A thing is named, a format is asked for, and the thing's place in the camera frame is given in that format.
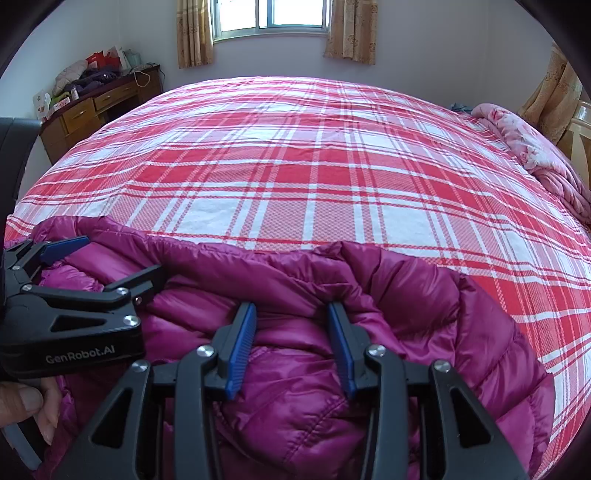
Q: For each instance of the beige patterned curtain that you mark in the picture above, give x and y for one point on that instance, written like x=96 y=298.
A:
x=351 y=32
x=194 y=37

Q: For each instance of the person's left hand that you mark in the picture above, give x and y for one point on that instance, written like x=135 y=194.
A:
x=27 y=399

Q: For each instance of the red and white box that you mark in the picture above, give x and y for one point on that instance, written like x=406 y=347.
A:
x=61 y=105

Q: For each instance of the small sliding window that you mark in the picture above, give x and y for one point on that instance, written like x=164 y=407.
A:
x=277 y=14

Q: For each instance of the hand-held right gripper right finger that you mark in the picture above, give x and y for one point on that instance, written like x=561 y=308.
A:
x=341 y=350

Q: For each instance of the pink folded blanket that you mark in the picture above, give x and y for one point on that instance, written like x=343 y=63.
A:
x=521 y=138

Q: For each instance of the brown wooden desk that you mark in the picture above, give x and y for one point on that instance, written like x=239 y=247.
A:
x=83 y=113

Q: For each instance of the magenta puffer jacket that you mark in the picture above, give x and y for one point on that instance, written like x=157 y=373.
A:
x=300 y=415

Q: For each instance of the dark purple cloth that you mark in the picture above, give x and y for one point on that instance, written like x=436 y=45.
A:
x=94 y=79

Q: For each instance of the bed with red plaid sheet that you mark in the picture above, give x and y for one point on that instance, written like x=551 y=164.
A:
x=300 y=184

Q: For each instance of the blue grey cloth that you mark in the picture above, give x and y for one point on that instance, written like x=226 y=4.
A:
x=461 y=108

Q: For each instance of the mint green container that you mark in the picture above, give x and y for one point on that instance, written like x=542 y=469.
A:
x=131 y=60

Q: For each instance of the beige quilted cloth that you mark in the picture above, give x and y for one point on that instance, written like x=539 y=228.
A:
x=69 y=74

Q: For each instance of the long beige side curtain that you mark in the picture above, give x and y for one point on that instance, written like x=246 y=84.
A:
x=554 y=97

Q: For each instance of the red paper bag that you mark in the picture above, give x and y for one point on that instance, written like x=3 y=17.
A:
x=99 y=57

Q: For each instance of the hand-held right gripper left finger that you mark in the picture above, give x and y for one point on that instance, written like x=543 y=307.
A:
x=240 y=350

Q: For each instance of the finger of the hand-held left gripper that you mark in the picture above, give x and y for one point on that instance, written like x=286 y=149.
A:
x=64 y=247
x=143 y=281

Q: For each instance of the wooden headboard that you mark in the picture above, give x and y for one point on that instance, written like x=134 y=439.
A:
x=582 y=138

